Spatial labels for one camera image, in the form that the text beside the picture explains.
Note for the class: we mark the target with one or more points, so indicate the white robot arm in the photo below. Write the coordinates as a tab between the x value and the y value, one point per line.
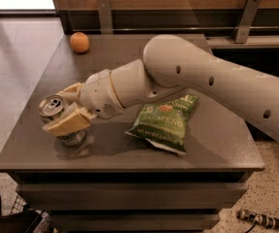
169	65

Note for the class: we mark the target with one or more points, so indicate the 7up soda can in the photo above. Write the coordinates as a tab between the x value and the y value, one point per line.
52	108

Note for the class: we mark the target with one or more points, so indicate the horizontal metal rail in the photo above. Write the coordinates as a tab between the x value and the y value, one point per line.
202	30

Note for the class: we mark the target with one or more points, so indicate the black striped cable connector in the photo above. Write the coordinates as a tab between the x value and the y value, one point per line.
258	219

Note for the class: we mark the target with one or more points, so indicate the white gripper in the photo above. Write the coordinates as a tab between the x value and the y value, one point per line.
97	94

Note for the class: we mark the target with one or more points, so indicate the left metal bracket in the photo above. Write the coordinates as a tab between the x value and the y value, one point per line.
105	16

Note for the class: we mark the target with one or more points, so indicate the right metal bracket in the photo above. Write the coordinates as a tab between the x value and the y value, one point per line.
243	27

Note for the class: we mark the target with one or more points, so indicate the green jalapeno chips bag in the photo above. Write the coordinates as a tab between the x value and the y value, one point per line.
164	125

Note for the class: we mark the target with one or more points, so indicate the metal bracket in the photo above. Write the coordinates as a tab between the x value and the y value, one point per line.
105	16
243	27

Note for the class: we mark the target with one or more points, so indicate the orange fruit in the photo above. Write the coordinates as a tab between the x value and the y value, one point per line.
79	42

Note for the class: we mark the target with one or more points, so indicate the grey drawer cabinet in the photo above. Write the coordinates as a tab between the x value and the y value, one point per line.
112	182

